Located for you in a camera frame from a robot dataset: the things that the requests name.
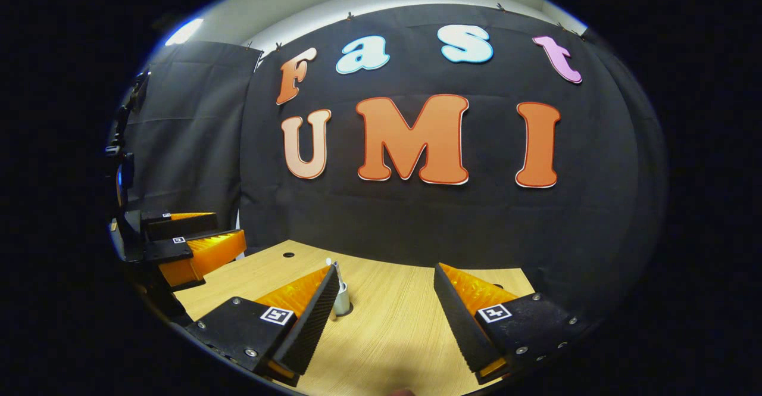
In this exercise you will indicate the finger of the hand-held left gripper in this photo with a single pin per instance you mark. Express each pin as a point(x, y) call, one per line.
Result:
point(208, 253)
point(184, 224)

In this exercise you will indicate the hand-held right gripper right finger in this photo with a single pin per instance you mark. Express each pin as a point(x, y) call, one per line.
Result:
point(461, 324)

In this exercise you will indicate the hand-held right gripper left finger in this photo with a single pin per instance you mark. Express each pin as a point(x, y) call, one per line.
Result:
point(309, 324)

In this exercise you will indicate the white toothbrush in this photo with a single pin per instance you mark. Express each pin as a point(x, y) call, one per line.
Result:
point(329, 262)

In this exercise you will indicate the wooden desktop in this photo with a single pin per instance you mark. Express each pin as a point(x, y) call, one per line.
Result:
point(393, 330)

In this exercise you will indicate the black backdrop cloth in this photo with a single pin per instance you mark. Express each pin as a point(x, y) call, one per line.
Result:
point(417, 223)

